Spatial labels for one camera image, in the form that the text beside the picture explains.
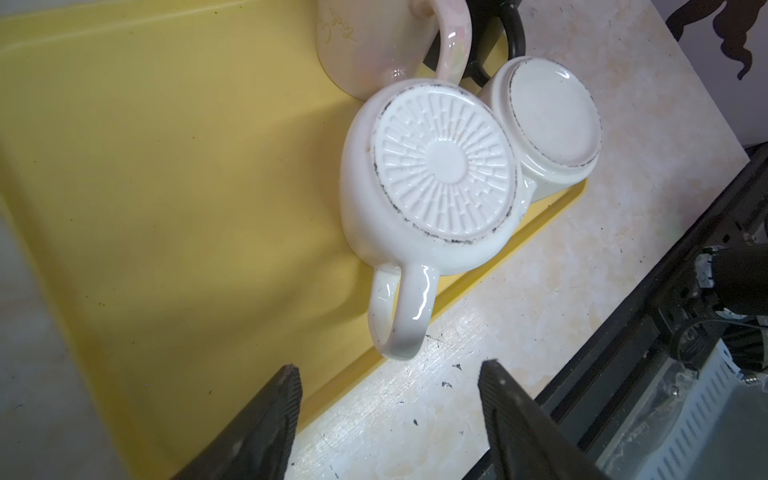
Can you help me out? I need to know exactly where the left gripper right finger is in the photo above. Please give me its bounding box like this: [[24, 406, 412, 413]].
[[478, 360, 607, 479]]

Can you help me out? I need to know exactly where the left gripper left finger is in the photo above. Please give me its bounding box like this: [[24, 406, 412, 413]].
[[174, 364, 303, 479]]

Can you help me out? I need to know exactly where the white ribbed mug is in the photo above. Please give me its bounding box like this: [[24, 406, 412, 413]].
[[340, 79, 533, 361]]

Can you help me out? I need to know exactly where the cream white mug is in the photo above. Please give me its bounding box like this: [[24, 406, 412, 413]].
[[479, 56, 603, 202]]

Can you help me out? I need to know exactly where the pink beige mug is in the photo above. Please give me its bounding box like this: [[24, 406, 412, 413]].
[[316, 0, 472, 100]]

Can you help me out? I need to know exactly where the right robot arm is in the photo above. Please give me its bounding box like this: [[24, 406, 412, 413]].
[[669, 244, 767, 373]]

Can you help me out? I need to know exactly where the black white mug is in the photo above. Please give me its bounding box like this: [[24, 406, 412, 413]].
[[463, 0, 526, 87]]

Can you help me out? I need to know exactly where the black base frame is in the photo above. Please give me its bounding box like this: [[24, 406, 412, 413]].
[[461, 143, 768, 480]]

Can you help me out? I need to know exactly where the white slotted cable duct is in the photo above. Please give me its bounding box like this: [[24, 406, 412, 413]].
[[636, 342, 741, 480]]

